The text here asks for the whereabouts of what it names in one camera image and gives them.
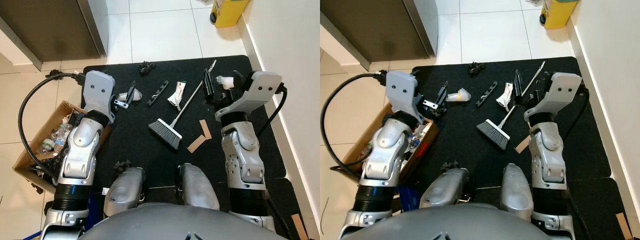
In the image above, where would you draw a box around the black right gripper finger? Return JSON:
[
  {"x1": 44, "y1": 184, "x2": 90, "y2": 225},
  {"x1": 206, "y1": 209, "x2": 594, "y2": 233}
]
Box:
[
  {"x1": 201, "y1": 69, "x2": 217, "y2": 101},
  {"x1": 513, "y1": 70, "x2": 527, "y2": 104}
]

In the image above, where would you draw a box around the grey broom with silver handle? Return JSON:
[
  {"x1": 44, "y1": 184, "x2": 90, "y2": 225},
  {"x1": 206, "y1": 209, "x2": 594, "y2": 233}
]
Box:
[
  {"x1": 148, "y1": 60, "x2": 218, "y2": 151},
  {"x1": 476, "y1": 61, "x2": 547, "y2": 151}
]

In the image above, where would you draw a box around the large black floor mat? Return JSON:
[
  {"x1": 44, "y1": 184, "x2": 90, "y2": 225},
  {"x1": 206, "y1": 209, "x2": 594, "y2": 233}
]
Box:
[
  {"x1": 410, "y1": 56, "x2": 612, "y2": 201},
  {"x1": 82, "y1": 55, "x2": 287, "y2": 201}
]

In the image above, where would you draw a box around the crumpled white plastic wrapper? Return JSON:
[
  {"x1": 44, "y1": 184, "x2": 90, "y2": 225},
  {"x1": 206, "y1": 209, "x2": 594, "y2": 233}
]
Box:
[{"x1": 215, "y1": 75, "x2": 236, "y2": 91}]

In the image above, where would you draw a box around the squeezed white tube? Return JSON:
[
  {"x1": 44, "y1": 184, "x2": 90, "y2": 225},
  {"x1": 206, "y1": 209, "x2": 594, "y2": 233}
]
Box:
[
  {"x1": 496, "y1": 82, "x2": 516, "y2": 111},
  {"x1": 167, "y1": 81, "x2": 187, "y2": 110}
]

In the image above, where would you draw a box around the black toothed plastic strip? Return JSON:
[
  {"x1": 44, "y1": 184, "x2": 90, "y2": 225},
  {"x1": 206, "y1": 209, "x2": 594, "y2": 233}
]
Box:
[
  {"x1": 147, "y1": 80, "x2": 169, "y2": 107},
  {"x1": 476, "y1": 81, "x2": 498, "y2": 108}
]

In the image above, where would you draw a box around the cardboard box of rubbish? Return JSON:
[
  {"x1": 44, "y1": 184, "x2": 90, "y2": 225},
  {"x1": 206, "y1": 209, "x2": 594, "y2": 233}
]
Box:
[
  {"x1": 342, "y1": 102, "x2": 441, "y2": 186},
  {"x1": 13, "y1": 100, "x2": 112, "y2": 193}
]

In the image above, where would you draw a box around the folded brown cardboard strip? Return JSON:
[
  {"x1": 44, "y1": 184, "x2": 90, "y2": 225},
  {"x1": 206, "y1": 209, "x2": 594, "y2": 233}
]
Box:
[
  {"x1": 187, "y1": 120, "x2": 212, "y2": 154},
  {"x1": 515, "y1": 135, "x2": 532, "y2": 154}
]

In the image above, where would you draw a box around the yellow bin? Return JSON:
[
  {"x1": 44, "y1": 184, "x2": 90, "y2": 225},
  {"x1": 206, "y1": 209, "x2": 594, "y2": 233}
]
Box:
[
  {"x1": 539, "y1": 0, "x2": 580, "y2": 30},
  {"x1": 210, "y1": 0, "x2": 250, "y2": 28}
]

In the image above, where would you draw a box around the silver robot left leg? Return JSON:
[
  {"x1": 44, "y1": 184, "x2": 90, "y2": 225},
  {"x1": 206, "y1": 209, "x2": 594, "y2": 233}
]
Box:
[
  {"x1": 419, "y1": 168, "x2": 471, "y2": 209},
  {"x1": 103, "y1": 167, "x2": 147, "y2": 218}
]

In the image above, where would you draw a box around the silver robot leg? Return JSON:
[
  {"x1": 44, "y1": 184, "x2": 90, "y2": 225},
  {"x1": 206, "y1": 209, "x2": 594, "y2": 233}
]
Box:
[
  {"x1": 176, "y1": 162, "x2": 221, "y2": 211},
  {"x1": 419, "y1": 168, "x2": 471, "y2": 209},
  {"x1": 103, "y1": 167, "x2": 147, "y2": 218},
  {"x1": 501, "y1": 163, "x2": 536, "y2": 221}
]

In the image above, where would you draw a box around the dark brown cabinet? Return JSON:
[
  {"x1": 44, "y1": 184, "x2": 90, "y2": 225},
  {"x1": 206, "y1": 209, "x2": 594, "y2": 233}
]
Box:
[
  {"x1": 0, "y1": 0, "x2": 109, "y2": 71},
  {"x1": 320, "y1": 0, "x2": 436, "y2": 71}
]

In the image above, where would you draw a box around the silver robot right leg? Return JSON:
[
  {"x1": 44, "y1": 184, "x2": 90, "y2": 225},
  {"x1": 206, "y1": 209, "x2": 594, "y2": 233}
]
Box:
[
  {"x1": 501, "y1": 163, "x2": 536, "y2": 221},
  {"x1": 176, "y1": 162, "x2": 221, "y2": 211}
]

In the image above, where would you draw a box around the grey robot torso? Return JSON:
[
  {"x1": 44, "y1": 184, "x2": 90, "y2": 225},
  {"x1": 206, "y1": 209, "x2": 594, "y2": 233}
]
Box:
[
  {"x1": 77, "y1": 202, "x2": 281, "y2": 240},
  {"x1": 395, "y1": 202, "x2": 566, "y2": 240}
]

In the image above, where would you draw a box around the flat brown cardboard piece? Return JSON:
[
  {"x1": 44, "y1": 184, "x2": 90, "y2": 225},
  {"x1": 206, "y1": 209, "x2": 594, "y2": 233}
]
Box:
[
  {"x1": 615, "y1": 212, "x2": 630, "y2": 236},
  {"x1": 291, "y1": 214, "x2": 308, "y2": 240}
]

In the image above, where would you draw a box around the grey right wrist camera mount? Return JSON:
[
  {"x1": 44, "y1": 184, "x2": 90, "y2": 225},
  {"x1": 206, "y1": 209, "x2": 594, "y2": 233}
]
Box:
[
  {"x1": 216, "y1": 71, "x2": 283, "y2": 121},
  {"x1": 524, "y1": 72, "x2": 583, "y2": 123}
]

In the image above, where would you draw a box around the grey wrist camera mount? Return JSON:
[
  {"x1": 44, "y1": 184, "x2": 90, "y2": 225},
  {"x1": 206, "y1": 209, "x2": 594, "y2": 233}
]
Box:
[
  {"x1": 81, "y1": 70, "x2": 117, "y2": 124},
  {"x1": 386, "y1": 70, "x2": 426, "y2": 126},
  {"x1": 216, "y1": 71, "x2": 283, "y2": 121},
  {"x1": 524, "y1": 72, "x2": 583, "y2": 123}
]

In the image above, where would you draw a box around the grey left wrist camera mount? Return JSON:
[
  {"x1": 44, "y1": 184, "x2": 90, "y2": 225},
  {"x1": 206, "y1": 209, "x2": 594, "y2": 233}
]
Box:
[
  {"x1": 81, "y1": 70, "x2": 117, "y2": 124},
  {"x1": 386, "y1": 70, "x2": 426, "y2": 126}
]

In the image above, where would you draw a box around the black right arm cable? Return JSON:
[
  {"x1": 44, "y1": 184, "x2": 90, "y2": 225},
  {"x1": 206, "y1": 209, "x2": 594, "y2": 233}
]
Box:
[
  {"x1": 257, "y1": 87, "x2": 289, "y2": 138},
  {"x1": 565, "y1": 87, "x2": 591, "y2": 141}
]

